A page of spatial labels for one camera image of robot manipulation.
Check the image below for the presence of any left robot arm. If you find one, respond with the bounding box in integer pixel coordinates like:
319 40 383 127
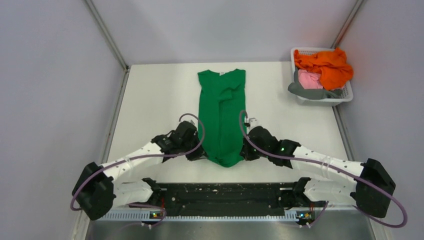
70 121 206 221

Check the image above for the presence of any green t shirt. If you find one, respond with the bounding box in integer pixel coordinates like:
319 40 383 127
197 68 246 168

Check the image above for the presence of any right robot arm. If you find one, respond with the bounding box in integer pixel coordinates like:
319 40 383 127
241 125 396 219

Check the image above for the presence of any aluminium frame post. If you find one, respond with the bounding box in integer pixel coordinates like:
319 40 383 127
331 0 367 49
82 0 130 72

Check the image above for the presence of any white plastic basket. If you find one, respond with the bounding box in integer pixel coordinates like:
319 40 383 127
287 47 354 107

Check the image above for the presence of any left aluminium frame post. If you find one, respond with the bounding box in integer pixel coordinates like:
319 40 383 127
82 0 130 72

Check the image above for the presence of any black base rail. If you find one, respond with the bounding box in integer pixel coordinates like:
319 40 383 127
129 181 332 220

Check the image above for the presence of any orange t shirt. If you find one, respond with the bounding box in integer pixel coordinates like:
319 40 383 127
292 47 354 91

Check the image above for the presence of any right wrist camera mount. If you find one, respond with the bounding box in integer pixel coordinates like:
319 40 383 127
243 117 260 130

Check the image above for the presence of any right aluminium frame post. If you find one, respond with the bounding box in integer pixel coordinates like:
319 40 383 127
331 0 367 49

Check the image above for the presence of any grey t shirt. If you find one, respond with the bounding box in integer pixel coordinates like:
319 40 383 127
287 69 343 100

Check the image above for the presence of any pink t shirt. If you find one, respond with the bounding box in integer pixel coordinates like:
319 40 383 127
297 69 324 90

